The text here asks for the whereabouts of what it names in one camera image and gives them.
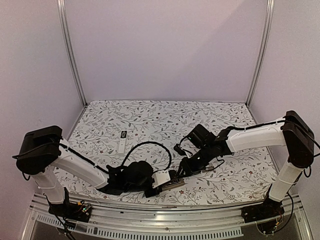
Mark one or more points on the left aluminium corner post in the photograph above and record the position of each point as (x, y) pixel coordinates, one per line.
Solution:
(61, 7)

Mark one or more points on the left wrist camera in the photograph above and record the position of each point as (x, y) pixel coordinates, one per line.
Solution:
(164, 177)

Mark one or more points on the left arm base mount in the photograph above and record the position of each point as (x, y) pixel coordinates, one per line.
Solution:
(80, 211)

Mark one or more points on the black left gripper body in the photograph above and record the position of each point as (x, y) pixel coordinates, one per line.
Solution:
(155, 192)

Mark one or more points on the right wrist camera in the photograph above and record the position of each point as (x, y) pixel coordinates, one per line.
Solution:
(181, 151)

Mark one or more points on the aluminium front frame rail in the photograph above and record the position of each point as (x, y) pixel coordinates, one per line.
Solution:
(116, 220)

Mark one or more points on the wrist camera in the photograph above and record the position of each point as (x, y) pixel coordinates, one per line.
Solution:
(164, 177)
(181, 151)

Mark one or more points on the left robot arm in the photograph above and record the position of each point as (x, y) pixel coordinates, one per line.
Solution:
(44, 149)

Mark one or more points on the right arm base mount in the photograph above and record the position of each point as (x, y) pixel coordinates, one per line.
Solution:
(267, 215)

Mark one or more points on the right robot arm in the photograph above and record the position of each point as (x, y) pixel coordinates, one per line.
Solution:
(289, 131)

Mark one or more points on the floral patterned table mat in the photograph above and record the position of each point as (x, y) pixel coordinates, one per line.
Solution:
(153, 129)

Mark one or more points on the small grey battery cover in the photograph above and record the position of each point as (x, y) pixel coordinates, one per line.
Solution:
(208, 168)

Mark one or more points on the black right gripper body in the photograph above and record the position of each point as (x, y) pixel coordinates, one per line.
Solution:
(197, 166)

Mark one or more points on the small white remote control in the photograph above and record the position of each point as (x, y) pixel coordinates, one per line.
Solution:
(179, 182)

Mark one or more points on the right aluminium corner post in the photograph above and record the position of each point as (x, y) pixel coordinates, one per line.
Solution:
(262, 51)

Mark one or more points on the aluminium corner post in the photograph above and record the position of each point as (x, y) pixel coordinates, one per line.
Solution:
(262, 51)
(61, 7)

